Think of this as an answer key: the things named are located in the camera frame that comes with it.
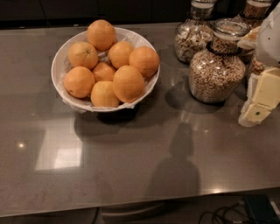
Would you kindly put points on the dark box under table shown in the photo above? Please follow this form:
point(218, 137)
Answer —
point(260, 210)

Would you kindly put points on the right glass cereal jar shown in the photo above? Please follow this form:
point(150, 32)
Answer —
point(255, 67)

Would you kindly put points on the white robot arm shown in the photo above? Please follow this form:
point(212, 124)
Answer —
point(267, 44)

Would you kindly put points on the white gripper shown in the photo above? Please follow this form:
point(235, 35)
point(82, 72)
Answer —
point(270, 40)

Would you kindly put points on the front glass cereal jar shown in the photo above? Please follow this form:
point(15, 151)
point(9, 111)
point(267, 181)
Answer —
point(216, 72)

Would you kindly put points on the glass cereal jar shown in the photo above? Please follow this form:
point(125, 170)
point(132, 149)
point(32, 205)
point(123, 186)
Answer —
point(255, 67)
point(216, 72)

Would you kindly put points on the white bowl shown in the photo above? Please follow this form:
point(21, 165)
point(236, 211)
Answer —
point(58, 62)

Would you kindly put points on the back left glass jar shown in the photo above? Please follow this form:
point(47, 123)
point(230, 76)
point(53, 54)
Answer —
point(193, 35)

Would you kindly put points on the back right glass jar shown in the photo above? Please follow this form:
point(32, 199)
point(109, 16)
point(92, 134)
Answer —
point(252, 15)

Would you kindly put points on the small middle orange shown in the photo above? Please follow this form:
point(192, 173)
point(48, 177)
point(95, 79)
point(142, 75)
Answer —
point(103, 72)

